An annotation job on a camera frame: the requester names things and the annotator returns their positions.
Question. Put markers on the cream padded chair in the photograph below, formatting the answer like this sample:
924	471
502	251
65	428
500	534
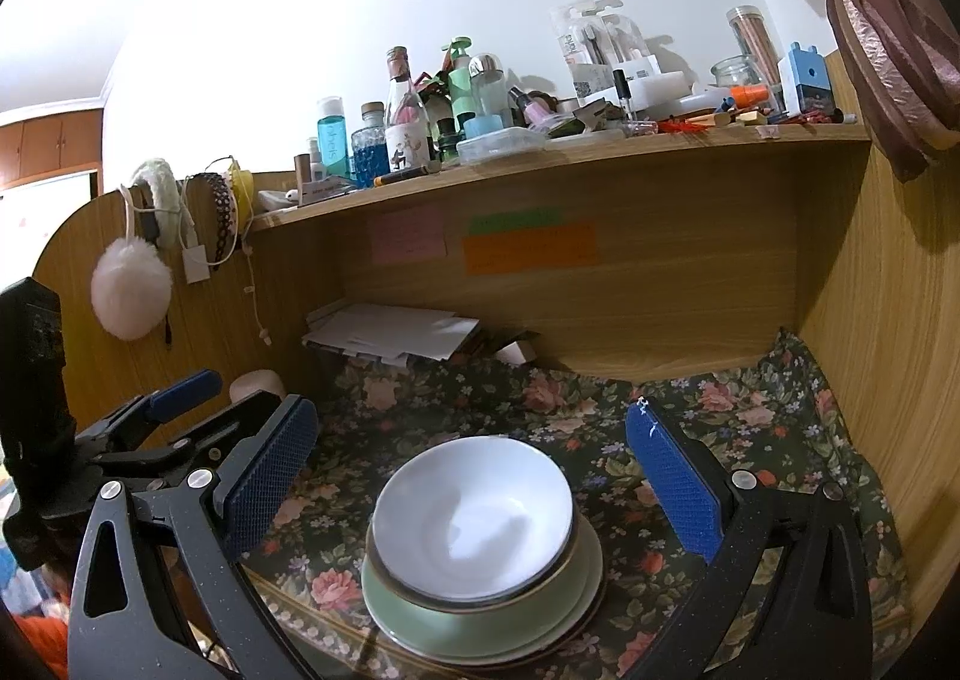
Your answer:
255	384

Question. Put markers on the black ink bottle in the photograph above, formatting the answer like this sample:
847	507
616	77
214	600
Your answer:
448	140

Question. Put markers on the red hair clip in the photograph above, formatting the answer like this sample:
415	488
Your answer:
679	124

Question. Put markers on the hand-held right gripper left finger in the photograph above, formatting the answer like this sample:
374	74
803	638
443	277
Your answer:
270	477

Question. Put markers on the clear toothbrush package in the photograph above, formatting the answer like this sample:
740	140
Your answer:
592	43

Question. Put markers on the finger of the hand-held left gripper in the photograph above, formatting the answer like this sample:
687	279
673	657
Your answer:
217	436
184	391

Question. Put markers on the pink jar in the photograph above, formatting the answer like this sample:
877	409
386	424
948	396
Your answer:
540	114

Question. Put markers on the orange capped tube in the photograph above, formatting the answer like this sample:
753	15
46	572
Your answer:
750	95

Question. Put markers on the pink paper note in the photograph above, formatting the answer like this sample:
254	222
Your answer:
409	236

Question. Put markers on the clear bottle silver cap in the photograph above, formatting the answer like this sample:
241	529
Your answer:
487	88

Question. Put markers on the green paper note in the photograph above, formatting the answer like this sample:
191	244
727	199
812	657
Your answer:
517	221

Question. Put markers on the white charger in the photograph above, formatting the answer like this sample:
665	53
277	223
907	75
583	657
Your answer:
196	264

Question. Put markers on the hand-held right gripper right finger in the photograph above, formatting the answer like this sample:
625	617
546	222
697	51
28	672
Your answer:
675	485

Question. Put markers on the purple gold-rimmed plate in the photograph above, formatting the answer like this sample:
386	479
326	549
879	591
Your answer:
384	570

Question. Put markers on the white cardboard box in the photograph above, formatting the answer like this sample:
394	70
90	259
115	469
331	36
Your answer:
667	84

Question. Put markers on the black orange marker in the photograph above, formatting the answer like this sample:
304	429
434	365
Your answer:
409	174

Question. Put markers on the nail polish bottle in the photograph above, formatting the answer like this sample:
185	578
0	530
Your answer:
621	99

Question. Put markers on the small blue jar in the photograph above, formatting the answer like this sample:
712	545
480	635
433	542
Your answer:
484	125

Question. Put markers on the dark floral tablecloth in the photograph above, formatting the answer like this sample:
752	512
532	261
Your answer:
585	418

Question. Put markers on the white fluffy earmuffs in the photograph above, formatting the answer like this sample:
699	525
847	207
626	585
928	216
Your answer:
131	286

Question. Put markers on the blue pencil sharpener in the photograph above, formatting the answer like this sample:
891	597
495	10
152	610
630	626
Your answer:
806	84

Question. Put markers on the green plastic bottle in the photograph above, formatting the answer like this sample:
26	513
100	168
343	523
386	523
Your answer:
463	88

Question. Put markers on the small white box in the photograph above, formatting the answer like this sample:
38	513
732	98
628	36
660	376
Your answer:
517	352

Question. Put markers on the blue round glass bottle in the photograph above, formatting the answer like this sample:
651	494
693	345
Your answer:
369	159

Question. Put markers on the small white bottle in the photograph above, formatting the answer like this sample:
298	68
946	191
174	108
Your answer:
316	163

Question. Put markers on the orange paper note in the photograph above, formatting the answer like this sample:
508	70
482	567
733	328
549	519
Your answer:
532	249

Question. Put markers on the illustrated glass bottle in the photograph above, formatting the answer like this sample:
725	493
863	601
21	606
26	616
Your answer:
409	133

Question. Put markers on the teal liquid bottle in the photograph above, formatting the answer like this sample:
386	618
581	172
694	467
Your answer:
332	140

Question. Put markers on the yellow cloth mask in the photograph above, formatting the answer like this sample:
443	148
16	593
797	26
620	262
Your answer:
244	189

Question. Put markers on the wooden wall cabinets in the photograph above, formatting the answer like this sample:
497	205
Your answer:
52	148

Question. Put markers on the stack of white papers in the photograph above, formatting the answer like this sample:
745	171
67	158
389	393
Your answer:
397	335

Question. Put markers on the black patterned headband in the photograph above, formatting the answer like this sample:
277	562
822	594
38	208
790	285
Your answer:
221	200

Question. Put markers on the glass jar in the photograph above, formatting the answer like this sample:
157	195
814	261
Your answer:
739	71

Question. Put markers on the mint green plate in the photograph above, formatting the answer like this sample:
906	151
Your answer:
420	631

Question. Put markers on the pink brown curtain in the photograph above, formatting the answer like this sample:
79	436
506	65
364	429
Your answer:
885	50

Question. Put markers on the person's left forearm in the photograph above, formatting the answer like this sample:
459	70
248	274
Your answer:
45	642

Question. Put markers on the clear plastic box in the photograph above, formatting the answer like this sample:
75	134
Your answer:
502	146

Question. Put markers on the clear tube of pencils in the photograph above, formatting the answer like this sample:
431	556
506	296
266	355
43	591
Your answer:
754	43

